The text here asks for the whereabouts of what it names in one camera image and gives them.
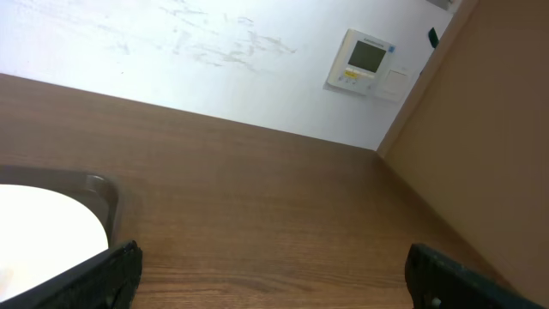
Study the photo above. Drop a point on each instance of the brown plastic serving tray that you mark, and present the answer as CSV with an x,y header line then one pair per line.
x,y
98,193

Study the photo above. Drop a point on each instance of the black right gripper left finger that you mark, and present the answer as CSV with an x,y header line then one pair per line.
x,y
108,280

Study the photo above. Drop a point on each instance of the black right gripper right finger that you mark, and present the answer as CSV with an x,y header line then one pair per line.
x,y
437,281

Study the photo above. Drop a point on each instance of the white round plate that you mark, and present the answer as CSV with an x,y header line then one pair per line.
x,y
43,234

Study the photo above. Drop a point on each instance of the white wall thermostat panel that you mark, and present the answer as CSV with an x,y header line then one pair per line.
x,y
360,63

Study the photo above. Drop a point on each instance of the white wall switch plate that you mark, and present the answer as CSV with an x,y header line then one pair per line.
x,y
393,84

